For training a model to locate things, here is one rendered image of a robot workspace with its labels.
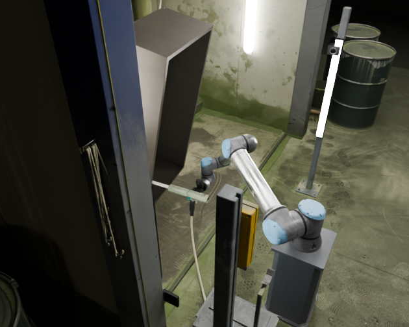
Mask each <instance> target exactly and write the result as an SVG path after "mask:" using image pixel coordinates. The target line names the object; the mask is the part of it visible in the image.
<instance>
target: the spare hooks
mask: <svg viewBox="0 0 409 327"><path fill-rule="evenodd" d="M95 140H97V138H96V137H95V138H94V139H92V140H90V141H89V142H87V143H86V144H85V145H83V146H80V147H79V152H80V153H81V154H82V151H83V152H84V149H85V150H86V151H87V152H88V158H89V161H90V167H91V170H92V177H93V182H94V188H95V193H96V198H97V203H98V208H99V213H100V217H101V222H102V226H103V232H104V235H105V242H106V244H107V246H108V247H109V246H110V243H108V242H107V240H108V241H111V240H112V242H113V245H114V251H115V255H116V258H117V259H121V258H122V257H121V256H120V258H119V257H118V256H117V255H119V254H120V255H122V254H123V253H124V250H122V252H120V253H118V252H117V250H116V245H115V242H114V237H113V234H112V233H113V232H114V229H113V230H111V226H110V221H109V218H108V212H107V211H108V210H109V207H108V208H107V209H106V204H105V198H104V195H103V189H102V185H101V179H100V173H99V160H98V154H99V157H100V159H101V162H102V164H103V166H104V168H105V171H106V173H107V175H108V171H107V170H106V167H105V164H104V162H103V159H102V157H101V155H100V152H99V149H98V148H97V144H96V143H95ZM90 147H91V148H92V149H93V155H94V158H95V163H94V160H93V156H92V152H91V148H90ZM90 155H91V157H90ZM91 158H92V161H91ZM92 162H93V167H94V170H95V175H96V177H97V183H98V186H99V194H98V192H97V186H96V183H95V177H94V173H93V168H92ZM108 179H109V180H110V177H109V175H108ZM99 195H100V200H99ZM100 201H101V203H100ZM105 212H106V217H105ZM106 218H107V219H106ZM107 221H108V222H107ZM106 222H107V223H106ZM107 224H108V225H109V228H110V230H108V228H107ZM106 232H108V233H111V237H110V239H109V238H107V234H106Z"/></svg>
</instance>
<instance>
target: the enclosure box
mask: <svg viewBox="0 0 409 327"><path fill-rule="evenodd" d="M133 23H134V34H135V40H136V52H137V58H138V70H139V76H140V88H141V94H142V106H143V117H144V123H145V135H146V142H147V153H148V159H149V170H150V177H151V186H152V187H153V193H154V200H155V203H156V202H157V200H158V199H159V198H160V197H161V196H162V194H163V193H164V192H165V190H166V189H167V188H164V187H161V186H158V185H155V184H152V181H155V182H159V183H162V184H166V185H170V184H171V183H172V182H173V181H174V179H175V178H176V177H177V176H178V174H179V173H180V172H181V171H182V170H183V168H184V164H185V161H186V155H187V152H188V145H189V142H190V136H191V133H192V127H193V120H194V117H195V111H196V108H197V102H198V98H199V92H200V89H201V83H202V79H203V73H204V70H205V64H206V58H207V54H208V49H209V45H210V39H211V35H212V30H213V26H214V25H213V24H210V23H207V22H205V21H201V20H199V19H196V18H193V17H191V16H187V15H185V14H182V13H180V12H177V11H174V10H171V9H169V8H166V7H163V8H160V9H158V10H156V11H154V12H152V13H150V14H148V15H146V16H144V17H142V18H140V19H138V20H136V21H134V22H133Z"/></svg>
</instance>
